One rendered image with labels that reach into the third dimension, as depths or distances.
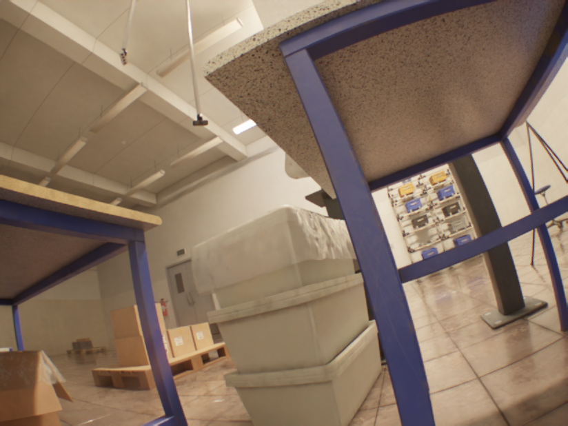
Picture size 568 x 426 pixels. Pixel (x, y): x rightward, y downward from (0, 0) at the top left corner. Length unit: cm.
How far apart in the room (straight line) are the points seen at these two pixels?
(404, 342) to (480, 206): 127
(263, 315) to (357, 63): 69
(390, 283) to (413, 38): 36
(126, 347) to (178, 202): 647
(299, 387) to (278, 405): 12
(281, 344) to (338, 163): 67
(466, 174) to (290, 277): 103
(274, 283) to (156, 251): 826
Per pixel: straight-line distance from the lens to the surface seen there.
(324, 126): 29
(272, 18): 58
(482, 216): 148
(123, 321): 264
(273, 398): 94
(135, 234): 85
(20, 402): 122
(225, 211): 749
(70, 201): 70
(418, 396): 27
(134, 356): 259
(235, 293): 93
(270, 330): 86
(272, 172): 708
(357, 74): 48
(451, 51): 55
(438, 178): 579
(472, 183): 150
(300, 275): 81
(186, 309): 828
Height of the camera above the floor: 44
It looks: 17 degrees up
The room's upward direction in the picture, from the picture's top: 16 degrees counter-clockwise
